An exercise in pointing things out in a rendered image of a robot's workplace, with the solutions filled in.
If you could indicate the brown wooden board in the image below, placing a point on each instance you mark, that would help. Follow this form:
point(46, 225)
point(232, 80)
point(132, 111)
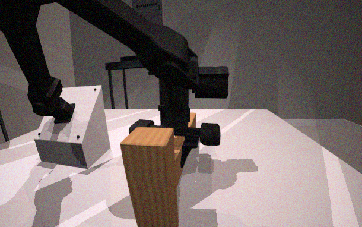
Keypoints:
point(178, 142)

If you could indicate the dark brown wooden post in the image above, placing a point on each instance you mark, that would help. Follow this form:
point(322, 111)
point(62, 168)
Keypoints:
point(149, 163)

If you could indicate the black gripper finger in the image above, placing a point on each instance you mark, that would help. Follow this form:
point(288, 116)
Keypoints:
point(186, 148)

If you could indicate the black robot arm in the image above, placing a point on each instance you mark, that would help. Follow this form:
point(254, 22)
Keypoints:
point(161, 50)

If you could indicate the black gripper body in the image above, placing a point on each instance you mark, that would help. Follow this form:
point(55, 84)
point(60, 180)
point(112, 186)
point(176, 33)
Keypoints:
point(174, 114)

